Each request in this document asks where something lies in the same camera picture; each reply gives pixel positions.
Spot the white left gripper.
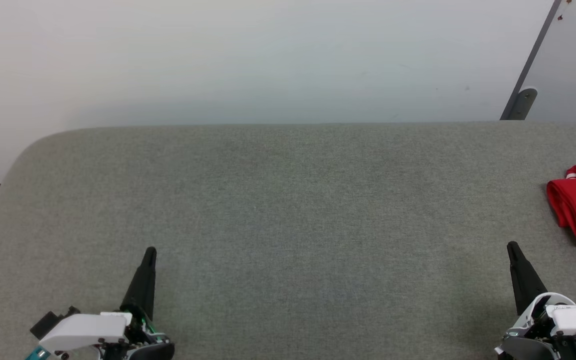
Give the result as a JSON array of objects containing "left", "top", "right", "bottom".
[{"left": 37, "top": 246, "right": 176, "bottom": 360}]

